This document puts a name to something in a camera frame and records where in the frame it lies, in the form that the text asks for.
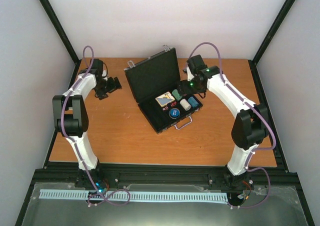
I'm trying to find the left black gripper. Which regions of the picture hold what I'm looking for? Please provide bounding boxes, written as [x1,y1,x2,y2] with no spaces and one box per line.
[95,77,123,101]

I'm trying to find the blue poker chip stack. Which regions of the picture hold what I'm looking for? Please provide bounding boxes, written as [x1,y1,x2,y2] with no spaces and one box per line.
[187,96,199,108]

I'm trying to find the white poker chip stack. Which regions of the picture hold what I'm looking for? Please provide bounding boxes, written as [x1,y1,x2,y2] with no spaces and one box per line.
[179,98,192,111]

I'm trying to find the green poker chip stack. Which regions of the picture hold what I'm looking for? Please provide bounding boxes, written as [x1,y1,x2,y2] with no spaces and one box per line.
[172,89,183,101]

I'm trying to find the black poker set case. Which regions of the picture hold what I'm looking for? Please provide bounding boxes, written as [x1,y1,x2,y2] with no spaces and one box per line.
[124,45,203,134]

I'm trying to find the orange dealer button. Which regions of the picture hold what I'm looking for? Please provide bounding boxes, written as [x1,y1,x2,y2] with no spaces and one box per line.
[168,108,181,119]

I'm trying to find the playing card deck box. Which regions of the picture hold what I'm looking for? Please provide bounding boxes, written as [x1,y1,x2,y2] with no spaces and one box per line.
[155,91,175,108]

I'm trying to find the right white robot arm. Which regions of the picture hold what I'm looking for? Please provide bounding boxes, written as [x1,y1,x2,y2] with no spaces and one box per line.
[178,55,275,189]

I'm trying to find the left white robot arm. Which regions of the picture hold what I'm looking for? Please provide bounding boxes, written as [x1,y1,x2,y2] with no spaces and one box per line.
[52,59,122,188]

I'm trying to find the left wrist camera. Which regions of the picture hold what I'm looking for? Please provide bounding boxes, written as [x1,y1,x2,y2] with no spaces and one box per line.
[102,70,108,78]

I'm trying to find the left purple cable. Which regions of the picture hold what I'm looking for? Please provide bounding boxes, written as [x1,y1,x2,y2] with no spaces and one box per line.
[61,45,131,207]

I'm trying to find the purple cable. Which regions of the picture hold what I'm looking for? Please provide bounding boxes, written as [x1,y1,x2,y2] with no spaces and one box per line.
[61,45,131,207]
[189,42,277,210]

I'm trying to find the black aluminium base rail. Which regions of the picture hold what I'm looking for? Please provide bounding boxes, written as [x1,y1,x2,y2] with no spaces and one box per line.
[31,162,301,191]

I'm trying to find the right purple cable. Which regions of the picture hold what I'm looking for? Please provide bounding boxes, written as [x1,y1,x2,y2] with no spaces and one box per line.
[189,42,277,210]

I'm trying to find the light blue cable duct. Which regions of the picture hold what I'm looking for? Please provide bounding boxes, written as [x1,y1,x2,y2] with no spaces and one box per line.
[38,189,228,204]

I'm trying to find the left black frame post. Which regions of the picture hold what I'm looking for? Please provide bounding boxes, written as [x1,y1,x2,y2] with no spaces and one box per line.
[39,0,80,64]

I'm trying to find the black frame post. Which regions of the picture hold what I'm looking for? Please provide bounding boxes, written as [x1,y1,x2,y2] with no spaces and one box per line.
[39,0,80,64]
[251,0,305,65]

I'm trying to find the right black frame post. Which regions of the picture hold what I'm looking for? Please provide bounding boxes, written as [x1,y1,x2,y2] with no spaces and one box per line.
[251,0,305,65]

